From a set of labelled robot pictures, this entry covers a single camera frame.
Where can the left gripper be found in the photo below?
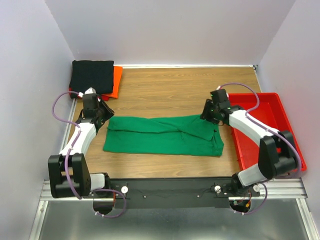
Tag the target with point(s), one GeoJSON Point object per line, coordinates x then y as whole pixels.
{"type": "Point", "coordinates": [109, 112]}

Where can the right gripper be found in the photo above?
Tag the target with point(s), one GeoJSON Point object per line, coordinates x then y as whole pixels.
{"type": "Point", "coordinates": [205, 115]}

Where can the green t shirt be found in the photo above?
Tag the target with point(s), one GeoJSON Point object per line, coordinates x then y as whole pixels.
{"type": "Point", "coordinates": [181, 135]}

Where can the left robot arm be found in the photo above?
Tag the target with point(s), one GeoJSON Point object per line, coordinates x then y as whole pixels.
{"type": "Point", "coordinates": [68, 171]}

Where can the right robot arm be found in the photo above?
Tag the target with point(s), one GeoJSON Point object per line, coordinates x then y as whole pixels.
{"type": "Point", "coordinates": [277, 151]}

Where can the folded red t shirt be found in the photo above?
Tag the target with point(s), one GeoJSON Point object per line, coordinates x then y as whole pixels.
{"type": "Point", "coordinates": [74, 95]}

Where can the folded black t shirt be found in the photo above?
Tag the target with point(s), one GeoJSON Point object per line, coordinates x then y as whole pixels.
{"type": "Point", "coordinates": [96, 74]}

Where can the folded orange t shirt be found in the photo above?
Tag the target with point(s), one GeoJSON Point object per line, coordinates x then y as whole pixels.
{"type": "Point", "coordinates": [117, 76]}

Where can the red plastic bin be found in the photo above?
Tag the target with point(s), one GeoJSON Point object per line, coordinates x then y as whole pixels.
{"type": "Point", "coordinates": [270, 112]}

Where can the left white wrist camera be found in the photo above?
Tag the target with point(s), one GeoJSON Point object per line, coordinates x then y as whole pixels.
{"type": "Point", "coordinates": [88, 91]}

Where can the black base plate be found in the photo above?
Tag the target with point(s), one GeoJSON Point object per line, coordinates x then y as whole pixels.
{"type": "Point", "coordinates": [171, 193]}

